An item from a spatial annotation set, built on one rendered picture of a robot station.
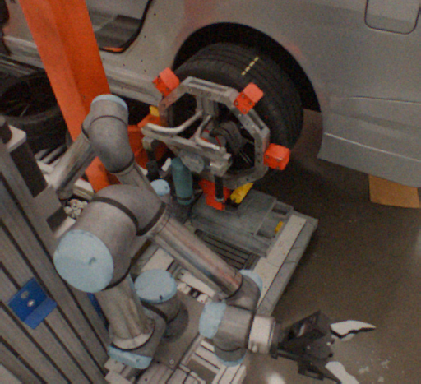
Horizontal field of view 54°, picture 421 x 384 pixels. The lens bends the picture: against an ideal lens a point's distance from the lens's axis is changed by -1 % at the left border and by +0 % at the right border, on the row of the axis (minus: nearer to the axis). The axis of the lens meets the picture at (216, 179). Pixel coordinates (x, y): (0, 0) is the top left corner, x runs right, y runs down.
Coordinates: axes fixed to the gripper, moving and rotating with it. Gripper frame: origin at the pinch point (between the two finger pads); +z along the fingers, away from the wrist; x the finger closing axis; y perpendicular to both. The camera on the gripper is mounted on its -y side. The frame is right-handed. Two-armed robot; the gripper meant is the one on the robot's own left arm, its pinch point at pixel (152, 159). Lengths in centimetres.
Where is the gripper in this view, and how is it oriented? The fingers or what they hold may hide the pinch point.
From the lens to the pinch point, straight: 187.5
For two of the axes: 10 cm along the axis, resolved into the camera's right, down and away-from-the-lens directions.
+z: -2.5, -6.8, 6.9
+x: 9.7, -2.2, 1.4
